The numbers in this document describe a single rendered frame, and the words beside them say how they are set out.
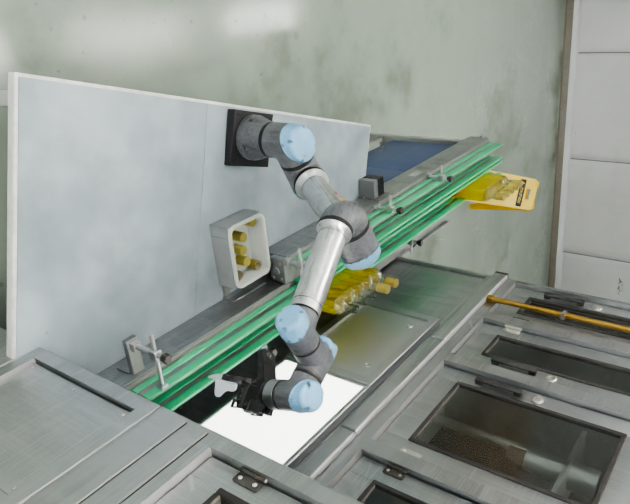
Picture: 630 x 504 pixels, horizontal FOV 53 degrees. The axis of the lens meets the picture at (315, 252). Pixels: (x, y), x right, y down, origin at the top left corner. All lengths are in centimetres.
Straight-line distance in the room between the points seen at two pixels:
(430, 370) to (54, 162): 128
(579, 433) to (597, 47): 618
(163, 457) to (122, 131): 93
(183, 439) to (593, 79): 696
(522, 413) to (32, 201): 146
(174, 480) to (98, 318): 75
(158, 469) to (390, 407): 87
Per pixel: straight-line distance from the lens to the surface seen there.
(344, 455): 179
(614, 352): 229
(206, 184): 205
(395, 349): 215
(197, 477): 126
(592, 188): 807
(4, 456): 146
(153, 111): 190
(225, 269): 211
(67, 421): 149
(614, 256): 830
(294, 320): 140
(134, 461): 131
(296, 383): 149
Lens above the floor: 223
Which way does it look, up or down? 36 degrees down
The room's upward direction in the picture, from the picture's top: 102 degrees clockwise
